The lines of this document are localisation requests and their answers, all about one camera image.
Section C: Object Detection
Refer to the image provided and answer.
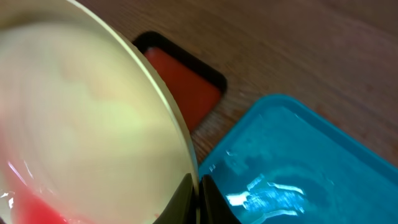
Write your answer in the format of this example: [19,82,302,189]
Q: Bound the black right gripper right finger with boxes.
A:
[199,175,241,224]

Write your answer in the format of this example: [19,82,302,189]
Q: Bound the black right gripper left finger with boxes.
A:
[154,174,197,224]

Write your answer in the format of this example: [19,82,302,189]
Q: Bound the yellow plate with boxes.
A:
[1,0,199,223]

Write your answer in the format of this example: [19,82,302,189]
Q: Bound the teal plastic tray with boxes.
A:
[199,95,397,224]

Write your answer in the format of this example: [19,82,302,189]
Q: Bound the red tray with black rim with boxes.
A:
[132,31,228,132]

